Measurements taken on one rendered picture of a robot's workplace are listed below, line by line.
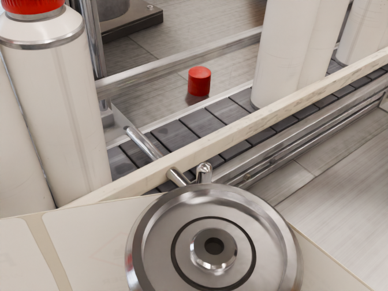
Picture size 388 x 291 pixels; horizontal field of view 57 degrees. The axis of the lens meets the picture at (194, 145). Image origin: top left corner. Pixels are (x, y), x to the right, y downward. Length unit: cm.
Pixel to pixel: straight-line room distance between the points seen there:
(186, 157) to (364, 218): 17
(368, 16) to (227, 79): 21
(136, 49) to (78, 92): 42
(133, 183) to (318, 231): 16
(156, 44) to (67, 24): 45
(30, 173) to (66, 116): 5
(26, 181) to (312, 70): 32
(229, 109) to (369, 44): 22
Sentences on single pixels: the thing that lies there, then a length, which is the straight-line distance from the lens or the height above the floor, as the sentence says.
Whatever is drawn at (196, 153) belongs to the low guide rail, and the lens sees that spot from 32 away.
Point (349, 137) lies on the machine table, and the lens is 51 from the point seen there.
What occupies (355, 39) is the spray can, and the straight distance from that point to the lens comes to 54.
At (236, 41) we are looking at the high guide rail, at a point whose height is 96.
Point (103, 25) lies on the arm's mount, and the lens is 70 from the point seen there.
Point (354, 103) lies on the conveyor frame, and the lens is 51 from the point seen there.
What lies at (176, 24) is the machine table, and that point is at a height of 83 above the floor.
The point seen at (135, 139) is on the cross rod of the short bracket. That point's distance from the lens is 34.
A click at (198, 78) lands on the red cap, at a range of 52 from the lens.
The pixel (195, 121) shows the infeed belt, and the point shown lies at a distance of 41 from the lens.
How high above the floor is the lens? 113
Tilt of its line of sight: 43 degrees down
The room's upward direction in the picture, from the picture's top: 3 degrees clockwise
